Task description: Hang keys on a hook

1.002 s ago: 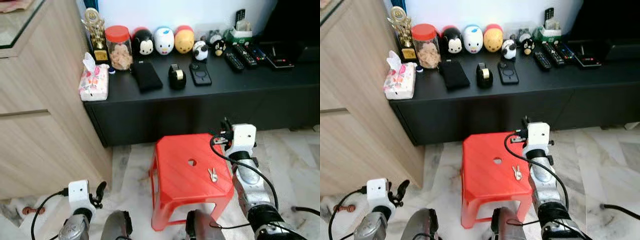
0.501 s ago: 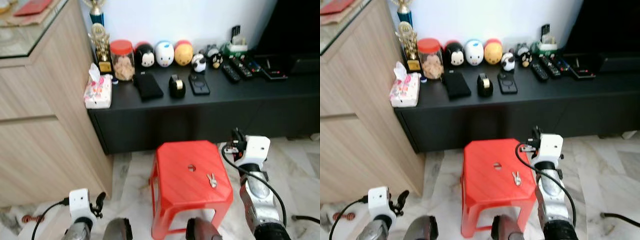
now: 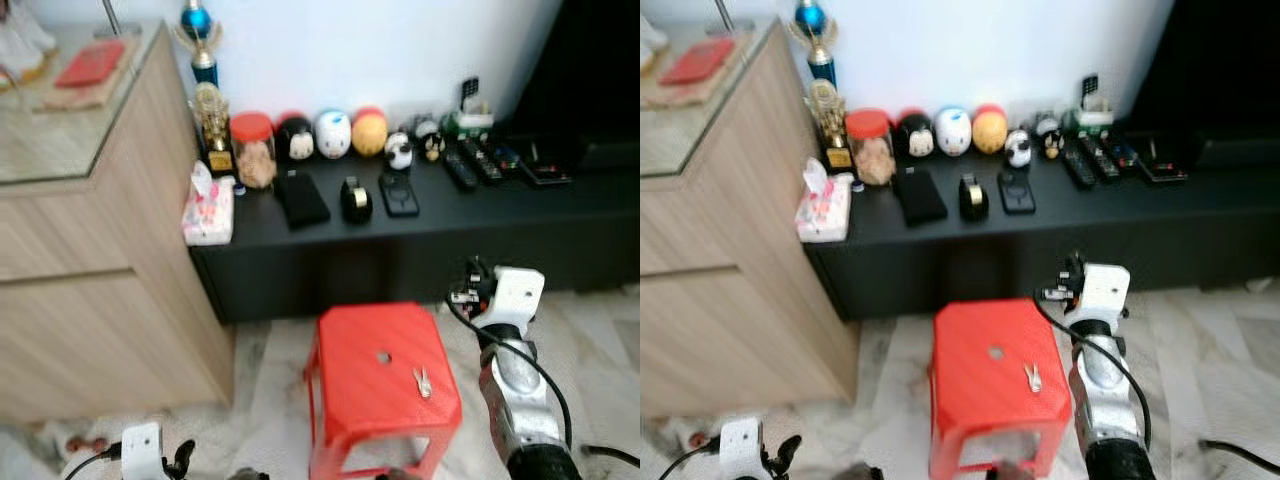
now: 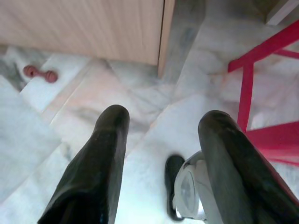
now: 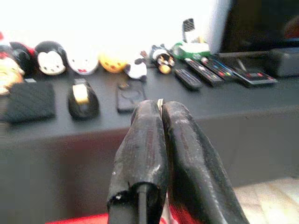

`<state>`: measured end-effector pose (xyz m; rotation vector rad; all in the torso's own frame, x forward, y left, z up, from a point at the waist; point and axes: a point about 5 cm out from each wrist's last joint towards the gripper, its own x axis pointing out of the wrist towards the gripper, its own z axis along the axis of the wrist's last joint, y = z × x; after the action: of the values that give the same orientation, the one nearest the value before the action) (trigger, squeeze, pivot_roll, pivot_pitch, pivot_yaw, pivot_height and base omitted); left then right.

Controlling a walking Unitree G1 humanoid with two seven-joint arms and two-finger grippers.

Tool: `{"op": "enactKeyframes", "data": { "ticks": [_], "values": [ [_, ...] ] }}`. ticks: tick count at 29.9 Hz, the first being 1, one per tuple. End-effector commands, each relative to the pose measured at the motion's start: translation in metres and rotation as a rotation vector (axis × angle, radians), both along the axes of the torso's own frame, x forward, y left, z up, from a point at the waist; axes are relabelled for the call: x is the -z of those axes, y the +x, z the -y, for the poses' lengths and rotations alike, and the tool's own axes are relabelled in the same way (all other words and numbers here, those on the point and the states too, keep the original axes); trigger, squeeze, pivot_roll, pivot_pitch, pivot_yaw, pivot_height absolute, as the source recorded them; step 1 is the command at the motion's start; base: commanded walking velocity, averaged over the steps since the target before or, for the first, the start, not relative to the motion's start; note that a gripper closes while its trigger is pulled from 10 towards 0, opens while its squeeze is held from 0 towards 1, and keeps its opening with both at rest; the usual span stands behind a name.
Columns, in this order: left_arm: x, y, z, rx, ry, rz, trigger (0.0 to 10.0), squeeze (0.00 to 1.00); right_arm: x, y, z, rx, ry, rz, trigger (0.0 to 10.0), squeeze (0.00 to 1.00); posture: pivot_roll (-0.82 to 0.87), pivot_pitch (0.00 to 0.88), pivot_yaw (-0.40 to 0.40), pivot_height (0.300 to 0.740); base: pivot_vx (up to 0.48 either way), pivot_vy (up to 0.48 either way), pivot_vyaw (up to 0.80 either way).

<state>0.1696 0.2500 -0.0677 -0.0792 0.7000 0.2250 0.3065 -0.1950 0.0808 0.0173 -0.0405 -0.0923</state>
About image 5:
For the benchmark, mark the small black remote control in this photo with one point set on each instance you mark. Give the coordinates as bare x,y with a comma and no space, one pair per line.
188,79

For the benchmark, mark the red fabric item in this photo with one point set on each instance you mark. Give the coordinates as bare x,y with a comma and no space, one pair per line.
81,219

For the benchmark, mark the black textured wallet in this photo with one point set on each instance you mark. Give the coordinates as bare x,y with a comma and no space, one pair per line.
30,101

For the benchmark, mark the black remote coloured buttons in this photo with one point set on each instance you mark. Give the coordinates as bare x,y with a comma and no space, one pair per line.
219,68

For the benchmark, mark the wide black remote control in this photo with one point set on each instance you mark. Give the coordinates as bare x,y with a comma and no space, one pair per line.
255,77

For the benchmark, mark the black red mouse plush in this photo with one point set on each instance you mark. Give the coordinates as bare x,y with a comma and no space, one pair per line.
22,58

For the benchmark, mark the black sideboard cabinet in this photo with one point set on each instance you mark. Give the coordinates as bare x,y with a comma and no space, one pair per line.
70,144

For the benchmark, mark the black mesh stand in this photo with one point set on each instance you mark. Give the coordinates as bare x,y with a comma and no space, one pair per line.
188,26

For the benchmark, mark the black set-top box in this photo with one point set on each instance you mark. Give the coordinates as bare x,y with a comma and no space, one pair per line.
284,62

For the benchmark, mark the yellow round plush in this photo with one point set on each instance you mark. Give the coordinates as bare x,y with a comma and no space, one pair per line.
112,62

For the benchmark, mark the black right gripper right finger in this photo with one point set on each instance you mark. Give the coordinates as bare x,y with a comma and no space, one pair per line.
194,149

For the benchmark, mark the yellow red plush toy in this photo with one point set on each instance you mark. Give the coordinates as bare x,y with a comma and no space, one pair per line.
7,70

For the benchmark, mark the small black white plush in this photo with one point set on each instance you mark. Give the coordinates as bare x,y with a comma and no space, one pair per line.
137,68

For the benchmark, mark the black television screen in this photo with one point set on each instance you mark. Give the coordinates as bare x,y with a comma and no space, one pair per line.
259,23

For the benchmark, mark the white round plush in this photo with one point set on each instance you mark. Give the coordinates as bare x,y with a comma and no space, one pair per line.
83,62

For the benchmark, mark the black tape dispenser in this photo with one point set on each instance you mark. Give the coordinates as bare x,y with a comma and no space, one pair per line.
82,100

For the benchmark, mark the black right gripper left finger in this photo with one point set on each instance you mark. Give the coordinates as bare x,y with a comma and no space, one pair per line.
142,144

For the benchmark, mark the black phone case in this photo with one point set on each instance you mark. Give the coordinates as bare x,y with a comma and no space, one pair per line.
130,96

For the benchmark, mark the black white mouse plush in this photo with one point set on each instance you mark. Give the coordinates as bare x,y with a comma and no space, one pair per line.
51,58

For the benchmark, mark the green white box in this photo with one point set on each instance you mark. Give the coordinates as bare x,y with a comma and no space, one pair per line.
191,50

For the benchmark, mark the black orange figurine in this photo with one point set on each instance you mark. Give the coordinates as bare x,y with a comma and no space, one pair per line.
162,58

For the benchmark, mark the long black remote control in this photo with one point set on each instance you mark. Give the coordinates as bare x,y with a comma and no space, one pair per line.
203,71

